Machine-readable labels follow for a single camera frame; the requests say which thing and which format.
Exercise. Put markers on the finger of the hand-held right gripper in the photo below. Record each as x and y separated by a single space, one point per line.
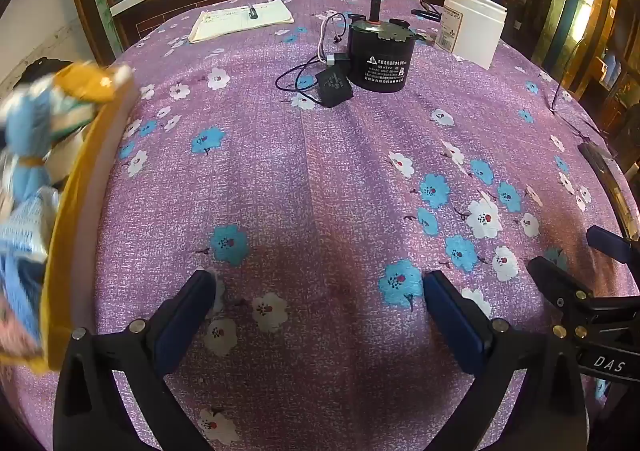
607 242
555 283

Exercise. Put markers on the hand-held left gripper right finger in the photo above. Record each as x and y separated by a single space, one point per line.
455 321

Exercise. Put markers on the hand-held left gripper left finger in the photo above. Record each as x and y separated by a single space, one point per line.
185 316

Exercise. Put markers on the yellow cardboard box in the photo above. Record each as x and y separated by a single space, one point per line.
70 211

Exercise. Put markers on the light blue white packet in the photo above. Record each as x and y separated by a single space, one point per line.
22 226

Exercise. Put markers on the purple floral tablecloth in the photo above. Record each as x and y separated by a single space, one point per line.
325 181

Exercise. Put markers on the white plastic jar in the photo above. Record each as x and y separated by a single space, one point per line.
475 31

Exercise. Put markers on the black capacitor block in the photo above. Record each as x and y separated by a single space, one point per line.
334 83

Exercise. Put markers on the black electric motor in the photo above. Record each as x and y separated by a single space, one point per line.
380 56

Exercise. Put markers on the small black clip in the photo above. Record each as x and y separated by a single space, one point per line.
422 12

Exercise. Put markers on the white notepad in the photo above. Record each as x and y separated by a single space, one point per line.
235 21

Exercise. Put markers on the dark pen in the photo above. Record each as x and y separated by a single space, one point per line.
251 11

